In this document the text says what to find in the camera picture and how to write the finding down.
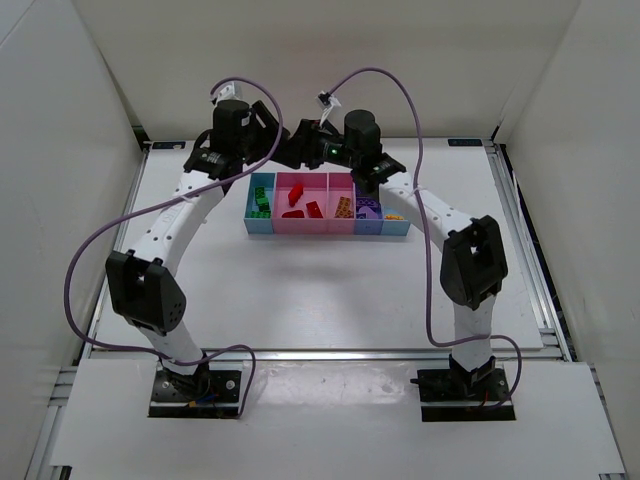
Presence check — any light blue left bin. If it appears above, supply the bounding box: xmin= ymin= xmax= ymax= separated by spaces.
xmin=244 ymin=173 xmax=276 ymax=235

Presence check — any red flower lego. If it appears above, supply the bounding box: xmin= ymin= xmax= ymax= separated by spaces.
xmin=282 ymin=210 xmax=305 ymax=219

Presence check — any light blue bin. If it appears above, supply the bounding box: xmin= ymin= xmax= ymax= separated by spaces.
xmin=381 ymin=206 xmax=411 ymax=237
xmin=244 ymin=173 xmax=276 ymax=235

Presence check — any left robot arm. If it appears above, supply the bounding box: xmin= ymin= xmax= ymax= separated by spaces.
xmin=106 ymin=99 xmax=280 ymax=376

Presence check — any small pink bin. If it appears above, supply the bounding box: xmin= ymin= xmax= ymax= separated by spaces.
xmin=327 ymin=173 xmax=355 ymax=235

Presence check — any red semicircle lego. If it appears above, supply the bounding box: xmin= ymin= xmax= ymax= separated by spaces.
xmin=287 ymin=183 xmax=304 ymax=207

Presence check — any aluminium front rail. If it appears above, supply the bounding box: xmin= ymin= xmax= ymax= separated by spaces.
xmin=87 ymin=345 xmax=566 ymax=362

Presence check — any light blue right bin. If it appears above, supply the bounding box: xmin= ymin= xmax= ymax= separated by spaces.
xmin=381 ymin=206 xmax=411 ymax=237

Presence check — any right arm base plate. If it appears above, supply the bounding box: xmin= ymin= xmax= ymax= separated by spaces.
xmin=410 ymin=368 xmax=516 ymax=423

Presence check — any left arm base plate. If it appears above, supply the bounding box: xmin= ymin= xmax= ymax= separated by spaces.
xmin=147 ymin=366 xmax=242 ymax=419

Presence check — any large pink bin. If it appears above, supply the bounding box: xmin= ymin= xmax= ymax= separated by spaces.
xmin=272 ymin=172 xmax=328 ymax=235

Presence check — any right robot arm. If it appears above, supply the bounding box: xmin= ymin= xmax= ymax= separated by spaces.
xmin=274 ymin=110 xmax=508 ymax=381

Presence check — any red curved lego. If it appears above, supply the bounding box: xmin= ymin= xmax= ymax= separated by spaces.
xmin=306 ymin=201 xmax=324 ymax=219

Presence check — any brown lego plate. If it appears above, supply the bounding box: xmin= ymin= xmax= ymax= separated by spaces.
xmin=334 ymin=196 xmax=354 ymax=219

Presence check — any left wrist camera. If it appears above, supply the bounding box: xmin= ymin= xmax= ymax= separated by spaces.
xmin=209 ymin=81 xmax=242 ymax=105

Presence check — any small green lego brick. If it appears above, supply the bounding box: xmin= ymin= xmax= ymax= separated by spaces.
xmin=249 ymin=211 xmax=272 ymax=220

